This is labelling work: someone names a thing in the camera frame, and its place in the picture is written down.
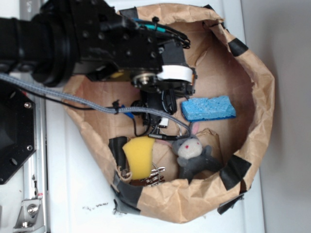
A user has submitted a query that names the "grey braided cable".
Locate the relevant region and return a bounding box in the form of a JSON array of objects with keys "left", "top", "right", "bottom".
[{"left": 0, "top": 73, "right": 191, "bottom": 141}]

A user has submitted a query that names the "brown paper bag bin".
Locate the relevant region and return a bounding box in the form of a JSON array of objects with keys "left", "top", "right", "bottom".
[{"left": 66, "top": 3, "right": 275, "bottom": 223}]

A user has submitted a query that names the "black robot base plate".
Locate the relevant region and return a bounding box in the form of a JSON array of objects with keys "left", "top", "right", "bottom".
[{"left": 0, "top": 81, "right": 35, "bottom": 185}]

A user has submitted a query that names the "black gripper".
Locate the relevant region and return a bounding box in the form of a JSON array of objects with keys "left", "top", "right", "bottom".
[{"left": 84, "top": 7, "right": 195, "bottom": 115}]

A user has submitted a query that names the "aluminium rail frame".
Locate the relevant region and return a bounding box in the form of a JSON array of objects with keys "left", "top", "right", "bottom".
[{"left": 18, "top": 0, "right": 51, "bottom": 233}]

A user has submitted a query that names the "metal corner bracket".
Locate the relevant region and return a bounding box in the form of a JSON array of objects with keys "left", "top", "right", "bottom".
[{"left": 13, "top": 199, "right": 44, "bottom": 233}]

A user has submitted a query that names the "blue sponge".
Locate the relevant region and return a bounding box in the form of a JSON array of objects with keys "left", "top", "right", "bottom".
[{"left": 181, "top": 96, "right": 236, "bottom": 122}]

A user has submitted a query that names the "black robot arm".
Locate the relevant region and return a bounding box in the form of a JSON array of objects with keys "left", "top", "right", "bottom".
[{"left": 0, "top": 0, "right": 196, "bottom": 115}]

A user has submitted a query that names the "yellow sponge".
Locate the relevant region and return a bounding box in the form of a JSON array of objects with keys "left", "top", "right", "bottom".
[{"left": 122, "top": 136, "right": 155, "bottom": 180}]

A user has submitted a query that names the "grey plush bunny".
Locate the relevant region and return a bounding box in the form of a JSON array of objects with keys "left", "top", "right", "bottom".
[{"left": 156, "top": 122, "right": 222, "bottom": 183}]

